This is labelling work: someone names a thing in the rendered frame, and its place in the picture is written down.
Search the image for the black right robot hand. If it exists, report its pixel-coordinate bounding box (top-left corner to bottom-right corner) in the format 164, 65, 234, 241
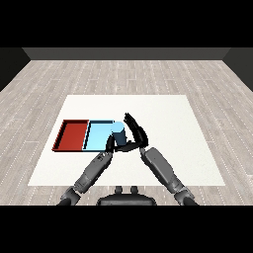
115, 112, 149, 153

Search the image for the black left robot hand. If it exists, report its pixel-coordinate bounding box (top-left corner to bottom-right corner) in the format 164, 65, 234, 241
104, 133, 116, 154

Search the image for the light blue shallow open box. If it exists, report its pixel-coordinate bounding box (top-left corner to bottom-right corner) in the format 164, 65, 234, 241
81, 119, 117, 153

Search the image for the red shallow open box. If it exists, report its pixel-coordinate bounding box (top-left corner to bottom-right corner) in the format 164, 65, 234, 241
51, 119, 90, 153

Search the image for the dark grey robot body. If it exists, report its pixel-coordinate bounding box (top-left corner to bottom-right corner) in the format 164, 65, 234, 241
96, 186, 158, 207

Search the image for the small blue can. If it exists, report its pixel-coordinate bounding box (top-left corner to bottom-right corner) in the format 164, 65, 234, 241
111, 121, 127, 146

